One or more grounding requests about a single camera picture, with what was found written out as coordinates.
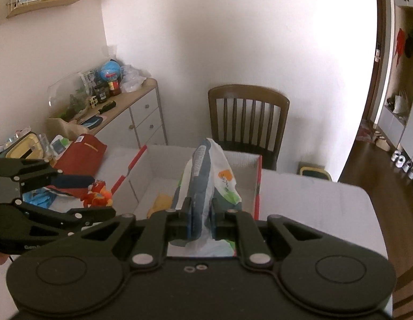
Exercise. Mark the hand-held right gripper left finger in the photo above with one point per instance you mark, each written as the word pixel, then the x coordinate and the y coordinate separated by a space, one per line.
pixel 190 221

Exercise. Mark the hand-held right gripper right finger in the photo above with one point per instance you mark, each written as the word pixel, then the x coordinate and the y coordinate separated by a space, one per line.
pixel 213 221

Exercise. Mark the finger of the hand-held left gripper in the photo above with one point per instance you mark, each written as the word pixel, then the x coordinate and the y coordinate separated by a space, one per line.
pixel 59 218
pixel 74 181

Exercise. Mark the red plush toy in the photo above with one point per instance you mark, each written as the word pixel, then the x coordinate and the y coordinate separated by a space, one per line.
pixel 98 193

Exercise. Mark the yellow soft toy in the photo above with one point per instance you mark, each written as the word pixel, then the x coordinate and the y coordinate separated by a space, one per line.
pixel 163 203

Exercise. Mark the white blue printed plastic bag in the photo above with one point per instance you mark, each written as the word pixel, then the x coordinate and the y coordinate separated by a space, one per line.
pixel 206 173

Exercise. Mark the white cardboard box red edges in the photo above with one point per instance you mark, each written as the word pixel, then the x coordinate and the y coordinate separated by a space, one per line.
pixel 159 165

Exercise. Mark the red cloth bag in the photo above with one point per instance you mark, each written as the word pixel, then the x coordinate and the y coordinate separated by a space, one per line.
pixel 83 155

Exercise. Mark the blue plastic packet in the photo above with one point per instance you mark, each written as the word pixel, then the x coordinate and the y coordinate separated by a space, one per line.
pixel 39 198

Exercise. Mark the white teal packet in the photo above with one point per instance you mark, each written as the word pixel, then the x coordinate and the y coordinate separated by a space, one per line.
pixel 61 146

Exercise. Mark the clear drinking glass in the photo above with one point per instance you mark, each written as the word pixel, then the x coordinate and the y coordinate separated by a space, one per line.
pixel 45 146

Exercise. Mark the tan paper bag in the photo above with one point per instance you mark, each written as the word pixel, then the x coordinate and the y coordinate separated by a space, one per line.
pixel 64 128

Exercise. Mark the dark blue oval mat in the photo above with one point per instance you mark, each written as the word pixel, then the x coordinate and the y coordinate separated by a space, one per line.
pixel 92 122

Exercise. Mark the yellow black lidded container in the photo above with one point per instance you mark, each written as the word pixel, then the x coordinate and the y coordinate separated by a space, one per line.
pixel 21 146

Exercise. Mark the small puzzle cube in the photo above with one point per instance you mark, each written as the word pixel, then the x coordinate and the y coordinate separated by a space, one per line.
pixel 92 101

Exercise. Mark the glass dome with plants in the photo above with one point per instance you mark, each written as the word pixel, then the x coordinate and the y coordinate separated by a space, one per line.
pixel 64 93

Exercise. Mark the dark glass jar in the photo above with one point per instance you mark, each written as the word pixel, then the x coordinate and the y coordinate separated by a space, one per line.
pixel 101 92

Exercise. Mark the white drawer cabinet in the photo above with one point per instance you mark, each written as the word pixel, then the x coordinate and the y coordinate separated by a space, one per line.
pixel 144 120

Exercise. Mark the red lid sauce bottle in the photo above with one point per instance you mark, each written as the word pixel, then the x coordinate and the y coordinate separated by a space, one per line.
pixel 115 86

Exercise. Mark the small green stool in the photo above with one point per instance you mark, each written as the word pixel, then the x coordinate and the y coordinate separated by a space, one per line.
pixel 315 170

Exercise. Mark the blue globe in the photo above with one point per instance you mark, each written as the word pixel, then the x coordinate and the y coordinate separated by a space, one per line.
pixel 109 69

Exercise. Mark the clear crumpled plastic bag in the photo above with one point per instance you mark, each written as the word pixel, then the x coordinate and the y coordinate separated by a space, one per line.
pixel 133 78

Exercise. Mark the dark wooden slatted chair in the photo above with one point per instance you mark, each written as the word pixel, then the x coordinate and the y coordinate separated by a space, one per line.
pixel 248 95

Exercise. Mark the row of shoes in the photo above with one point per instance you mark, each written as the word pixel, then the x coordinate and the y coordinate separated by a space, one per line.
pixel 406 165

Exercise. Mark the grey hall cabinet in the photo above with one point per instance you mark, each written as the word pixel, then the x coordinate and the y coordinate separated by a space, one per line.
pixel 395 123

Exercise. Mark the brown wooden door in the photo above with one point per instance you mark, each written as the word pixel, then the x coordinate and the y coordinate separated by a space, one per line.
pixel 380 40

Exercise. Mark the red hanging garment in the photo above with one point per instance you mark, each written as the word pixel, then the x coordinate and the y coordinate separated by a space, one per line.
pixel 400 45

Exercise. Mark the wooden wall shelf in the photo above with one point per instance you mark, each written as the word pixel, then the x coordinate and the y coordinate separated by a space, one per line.
pixel 46 6

